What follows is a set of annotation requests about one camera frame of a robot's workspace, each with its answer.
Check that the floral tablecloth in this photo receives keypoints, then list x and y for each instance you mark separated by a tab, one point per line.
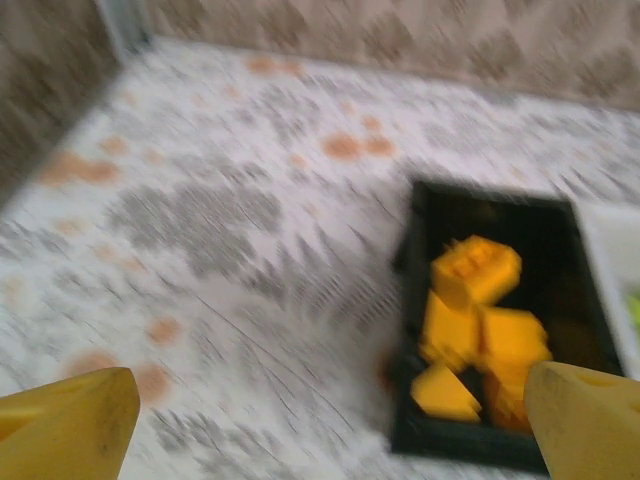
225	225

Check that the orange sloped lego brick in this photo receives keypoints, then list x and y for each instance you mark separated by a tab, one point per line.
442	397

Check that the white plastic bin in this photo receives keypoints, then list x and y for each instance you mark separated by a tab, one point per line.
607	250

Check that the black plastic bin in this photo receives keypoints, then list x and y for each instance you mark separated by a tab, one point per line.
550	240

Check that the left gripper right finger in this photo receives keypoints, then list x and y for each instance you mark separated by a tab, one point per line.
590	430

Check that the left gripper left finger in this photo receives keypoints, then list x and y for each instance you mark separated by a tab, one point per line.
65	430

